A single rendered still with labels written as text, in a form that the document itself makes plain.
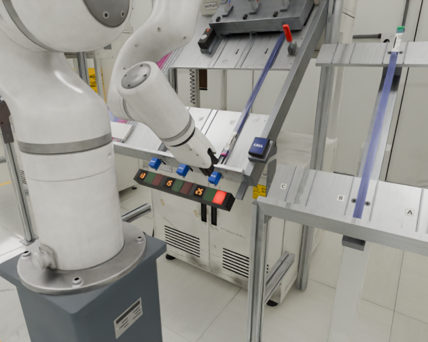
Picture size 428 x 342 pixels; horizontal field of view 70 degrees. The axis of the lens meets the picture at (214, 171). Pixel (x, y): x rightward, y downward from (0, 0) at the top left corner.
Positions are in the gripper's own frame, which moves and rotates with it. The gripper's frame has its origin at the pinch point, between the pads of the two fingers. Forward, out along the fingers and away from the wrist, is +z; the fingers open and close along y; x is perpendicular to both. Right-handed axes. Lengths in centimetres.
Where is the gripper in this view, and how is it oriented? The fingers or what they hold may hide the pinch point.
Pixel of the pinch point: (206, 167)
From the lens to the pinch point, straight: 78.2
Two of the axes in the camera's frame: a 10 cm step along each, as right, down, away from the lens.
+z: 3.8, 5.0, 7.8
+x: 4.1, -8.4, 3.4
